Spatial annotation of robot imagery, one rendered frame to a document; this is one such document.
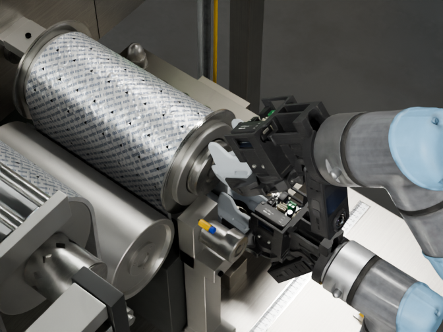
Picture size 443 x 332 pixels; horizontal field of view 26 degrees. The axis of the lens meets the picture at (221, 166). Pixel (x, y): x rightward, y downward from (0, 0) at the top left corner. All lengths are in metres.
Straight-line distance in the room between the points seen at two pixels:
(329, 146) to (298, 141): 0.05
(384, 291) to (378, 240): 0.34
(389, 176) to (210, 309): 0.54
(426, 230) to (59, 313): 0.35
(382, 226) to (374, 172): 0.66
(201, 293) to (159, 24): 1.91
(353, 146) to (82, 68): 0.43
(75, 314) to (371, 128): 0.32
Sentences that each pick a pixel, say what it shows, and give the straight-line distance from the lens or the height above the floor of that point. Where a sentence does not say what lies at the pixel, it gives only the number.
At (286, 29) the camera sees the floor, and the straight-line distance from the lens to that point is 3.14.
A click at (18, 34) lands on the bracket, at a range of 1.31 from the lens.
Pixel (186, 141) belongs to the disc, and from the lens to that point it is 1.13.
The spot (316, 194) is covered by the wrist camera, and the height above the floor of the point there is 1.35.
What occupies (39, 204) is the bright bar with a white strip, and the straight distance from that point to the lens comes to 0.92.
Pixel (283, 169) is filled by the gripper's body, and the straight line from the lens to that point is 1.03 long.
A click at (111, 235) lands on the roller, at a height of 1.23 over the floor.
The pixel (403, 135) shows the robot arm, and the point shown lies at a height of 1.52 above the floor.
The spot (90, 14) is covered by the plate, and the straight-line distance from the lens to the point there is 1.45.
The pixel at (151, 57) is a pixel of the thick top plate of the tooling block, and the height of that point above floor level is 1.03.
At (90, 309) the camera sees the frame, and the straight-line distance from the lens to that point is 0.87.
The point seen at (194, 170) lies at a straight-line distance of 1.15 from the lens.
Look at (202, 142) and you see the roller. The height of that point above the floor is 1.30.
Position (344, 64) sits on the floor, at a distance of 3.04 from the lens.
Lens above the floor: 2.19
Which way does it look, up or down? 53 degrees down
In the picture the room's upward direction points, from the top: straight up
